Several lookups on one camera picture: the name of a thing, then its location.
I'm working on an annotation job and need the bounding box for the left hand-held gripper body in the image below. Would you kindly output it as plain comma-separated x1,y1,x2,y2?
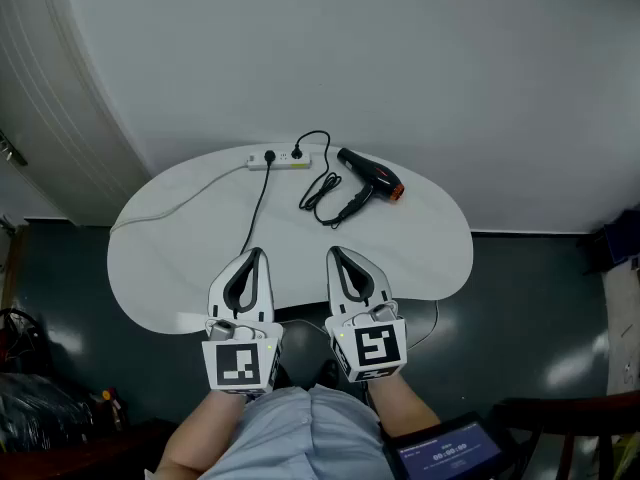
201,316,285,397

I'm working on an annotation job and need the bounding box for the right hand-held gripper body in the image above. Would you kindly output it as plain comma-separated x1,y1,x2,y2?
324,301,408,384

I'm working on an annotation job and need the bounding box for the white power strip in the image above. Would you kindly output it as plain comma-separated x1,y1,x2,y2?
246,151,312,171

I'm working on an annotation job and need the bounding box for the person's left forearm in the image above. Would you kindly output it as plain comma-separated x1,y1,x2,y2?
154,386,251,480

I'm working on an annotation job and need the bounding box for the person's right forearm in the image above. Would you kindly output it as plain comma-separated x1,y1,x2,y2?
367,373,442,439

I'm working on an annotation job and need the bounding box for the black hair dryer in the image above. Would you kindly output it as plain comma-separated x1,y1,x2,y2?
336,146,406,222

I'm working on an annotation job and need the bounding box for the black table base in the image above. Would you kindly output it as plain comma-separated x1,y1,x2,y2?
274,302,341,389

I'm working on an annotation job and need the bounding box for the person's light blue shirt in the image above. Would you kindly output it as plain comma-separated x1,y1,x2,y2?
197,385,396,480

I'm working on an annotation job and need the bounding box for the black tablet with blue screen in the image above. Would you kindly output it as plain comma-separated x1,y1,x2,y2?
382,411,504,480

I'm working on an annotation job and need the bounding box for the dark brown wooden furniture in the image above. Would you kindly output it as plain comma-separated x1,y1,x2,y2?
0,420,176,480

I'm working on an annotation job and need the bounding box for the brown wooden chair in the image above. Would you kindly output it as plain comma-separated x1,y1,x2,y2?
492,391,640,480

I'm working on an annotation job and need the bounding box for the black plastic bag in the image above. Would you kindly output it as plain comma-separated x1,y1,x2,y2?
0,372,96,454

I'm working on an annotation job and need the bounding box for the dark blue box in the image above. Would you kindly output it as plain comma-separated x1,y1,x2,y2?
582,210,640,275

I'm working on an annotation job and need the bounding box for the white door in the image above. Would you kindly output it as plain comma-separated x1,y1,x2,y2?
0,0,151,227

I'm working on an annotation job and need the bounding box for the thin white cable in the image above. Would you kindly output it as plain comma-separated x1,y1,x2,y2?
399,300,441,352

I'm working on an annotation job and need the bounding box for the black power cable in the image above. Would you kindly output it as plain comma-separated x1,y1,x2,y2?
239,162,272,257

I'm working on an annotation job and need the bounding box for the white power strip cable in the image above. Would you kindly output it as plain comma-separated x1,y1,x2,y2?
109,164,250,234

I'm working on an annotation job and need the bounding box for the tangle of red black wires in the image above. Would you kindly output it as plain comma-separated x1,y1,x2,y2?
0,307,44,374

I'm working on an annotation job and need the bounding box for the black door handle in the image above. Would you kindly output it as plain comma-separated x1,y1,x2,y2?
0,130,29,167

